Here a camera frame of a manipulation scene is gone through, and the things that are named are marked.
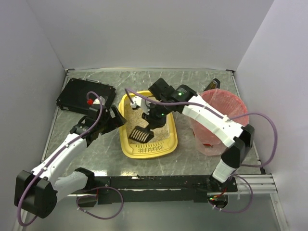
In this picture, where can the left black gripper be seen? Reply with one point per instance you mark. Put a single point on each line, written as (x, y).
(111, 118)

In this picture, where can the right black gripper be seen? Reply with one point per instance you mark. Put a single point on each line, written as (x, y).
(153, 122)

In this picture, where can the black litter scoop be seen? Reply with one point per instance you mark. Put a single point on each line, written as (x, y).
(141, 135)

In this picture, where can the yellow litter box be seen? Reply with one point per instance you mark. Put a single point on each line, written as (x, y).
(133, 149)

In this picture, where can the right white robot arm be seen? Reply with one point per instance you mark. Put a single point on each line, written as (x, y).
(236, 138)

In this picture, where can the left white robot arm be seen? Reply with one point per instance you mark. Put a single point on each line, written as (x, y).
(39, 190)

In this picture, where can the cat litter pellets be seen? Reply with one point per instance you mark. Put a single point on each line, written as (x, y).
(133, 119)

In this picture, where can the black flat box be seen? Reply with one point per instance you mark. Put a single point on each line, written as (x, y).
(74, 96)

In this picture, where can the black metronome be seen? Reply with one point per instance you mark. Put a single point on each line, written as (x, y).
(214, 84)

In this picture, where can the red basket with bag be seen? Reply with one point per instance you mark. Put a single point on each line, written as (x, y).
(228, 104)

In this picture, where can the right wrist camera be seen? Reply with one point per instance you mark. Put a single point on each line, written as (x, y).
(138, 102)

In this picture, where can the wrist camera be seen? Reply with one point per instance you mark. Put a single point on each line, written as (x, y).
(138, 102)
(100, 100)

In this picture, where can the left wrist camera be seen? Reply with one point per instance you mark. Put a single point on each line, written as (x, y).
(100, 100)

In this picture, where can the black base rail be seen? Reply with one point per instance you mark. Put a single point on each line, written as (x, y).
(194, 188)

